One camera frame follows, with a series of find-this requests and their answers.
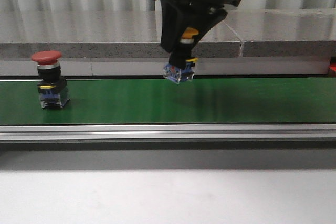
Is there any yellow mushroom push button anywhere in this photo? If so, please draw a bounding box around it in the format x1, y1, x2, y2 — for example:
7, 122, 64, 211
163, 27, 199, 84

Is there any red mushroom push button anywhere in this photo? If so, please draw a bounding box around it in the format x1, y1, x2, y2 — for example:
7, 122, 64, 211
31, 50, 70, 109

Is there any grey stone counter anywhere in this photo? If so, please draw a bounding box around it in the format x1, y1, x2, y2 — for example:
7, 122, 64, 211
1, 9, 335, 77

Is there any green conveyor belt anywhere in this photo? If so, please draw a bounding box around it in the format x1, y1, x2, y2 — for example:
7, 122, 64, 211
1, 77, 335, 125

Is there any red plate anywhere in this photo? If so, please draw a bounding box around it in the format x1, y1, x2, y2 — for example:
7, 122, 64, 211
328, 63, 336, 77

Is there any aluminium conveyor frame rail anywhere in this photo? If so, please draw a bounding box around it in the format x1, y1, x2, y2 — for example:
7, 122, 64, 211
1, 124, 335, 144

